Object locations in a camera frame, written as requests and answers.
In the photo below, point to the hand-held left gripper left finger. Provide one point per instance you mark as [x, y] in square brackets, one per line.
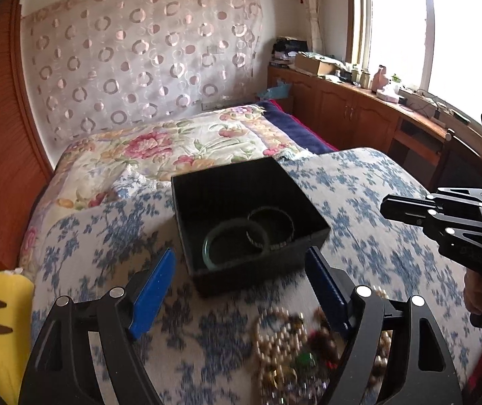
[154, 291]

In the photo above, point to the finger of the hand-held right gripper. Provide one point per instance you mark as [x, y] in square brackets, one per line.
[409, 211]
[464, 196]

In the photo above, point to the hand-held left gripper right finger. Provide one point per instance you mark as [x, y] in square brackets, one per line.
[325, 291]

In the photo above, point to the pile of beaded jewelry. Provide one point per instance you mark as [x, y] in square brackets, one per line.
[274, 341]

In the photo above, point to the black square box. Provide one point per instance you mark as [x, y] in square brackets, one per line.
[241, 280]

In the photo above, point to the person's right hand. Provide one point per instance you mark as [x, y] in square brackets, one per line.
[477, 295]

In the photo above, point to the blue floral white blanket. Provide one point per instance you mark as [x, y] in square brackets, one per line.
[371, 202]

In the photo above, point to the green jade bangle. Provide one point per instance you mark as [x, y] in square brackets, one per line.
[207, 240]

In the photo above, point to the dark thin bangle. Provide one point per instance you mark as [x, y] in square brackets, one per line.
[266, 208]

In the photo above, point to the wooden cabinet desk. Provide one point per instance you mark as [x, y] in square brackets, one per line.
[350, 109]

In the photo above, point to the pink figurine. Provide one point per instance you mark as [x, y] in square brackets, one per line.
[382, 76]

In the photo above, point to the navy blue blanket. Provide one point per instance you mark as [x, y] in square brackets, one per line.
[295, 130]

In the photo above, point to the pink floral quilt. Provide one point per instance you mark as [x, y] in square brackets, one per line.
[160, 147]

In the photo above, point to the window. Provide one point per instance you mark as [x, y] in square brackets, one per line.
[447, 29]

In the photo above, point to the yellow plush toy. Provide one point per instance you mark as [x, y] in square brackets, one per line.
[0, 329]

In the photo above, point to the cardboard box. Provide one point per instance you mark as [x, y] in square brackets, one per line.
[312, 65]

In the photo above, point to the light blue plastic bag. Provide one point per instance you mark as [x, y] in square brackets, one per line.
[278, 91]

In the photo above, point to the pile of dark clothes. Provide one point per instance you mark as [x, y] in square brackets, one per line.
[287, 50]

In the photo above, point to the pale window curtain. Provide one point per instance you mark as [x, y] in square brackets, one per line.
[312, 12]

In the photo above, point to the wall power strip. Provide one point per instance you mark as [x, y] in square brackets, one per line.
[215, 104]

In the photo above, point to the sheer circle-patterned wall curtain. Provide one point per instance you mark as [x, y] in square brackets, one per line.
[139, 50]

